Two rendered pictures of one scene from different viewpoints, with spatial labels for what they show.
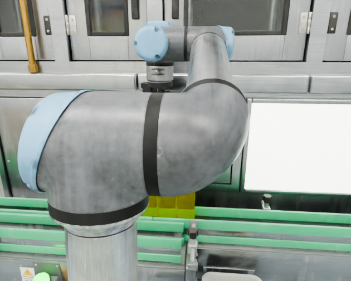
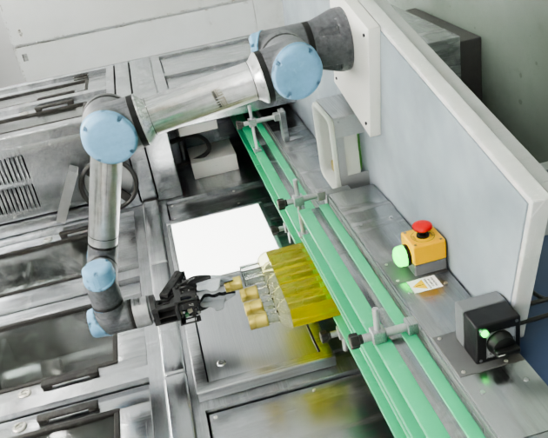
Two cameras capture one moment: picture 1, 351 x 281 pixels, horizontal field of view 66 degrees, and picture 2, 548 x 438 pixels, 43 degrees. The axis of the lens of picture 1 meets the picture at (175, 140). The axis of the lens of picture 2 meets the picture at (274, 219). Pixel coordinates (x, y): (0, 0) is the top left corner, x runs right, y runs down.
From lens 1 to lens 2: 1.63 m
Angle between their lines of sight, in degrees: 66
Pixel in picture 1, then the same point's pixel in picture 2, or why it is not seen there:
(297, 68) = (146, 277)
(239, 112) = not seen: hidden behind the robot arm
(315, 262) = (304, 168)
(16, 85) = not seen: outside the picture
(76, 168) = (103, 104)
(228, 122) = not seen: hidden behind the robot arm
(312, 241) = (288, 180)
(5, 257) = (409, 308)
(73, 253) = (155, 99)
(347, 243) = (281, 168)
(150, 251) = (326, 222)
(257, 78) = (156, 290)
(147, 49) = (100, 265)
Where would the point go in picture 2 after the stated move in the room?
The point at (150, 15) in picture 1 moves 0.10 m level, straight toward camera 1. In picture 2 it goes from (94, 388) to (83, 354)
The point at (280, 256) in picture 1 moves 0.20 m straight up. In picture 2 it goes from (308, 182) to (243, 198)
